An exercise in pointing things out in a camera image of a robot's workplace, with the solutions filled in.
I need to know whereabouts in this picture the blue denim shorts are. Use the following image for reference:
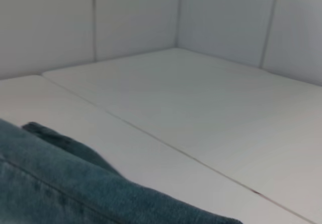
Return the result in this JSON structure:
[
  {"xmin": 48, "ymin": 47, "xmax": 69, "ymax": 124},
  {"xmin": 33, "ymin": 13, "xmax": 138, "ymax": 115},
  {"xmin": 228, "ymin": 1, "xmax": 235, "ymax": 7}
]
[{"xmin": 0, "ymin": 118, "xmax": 244, "ymax": 224}]

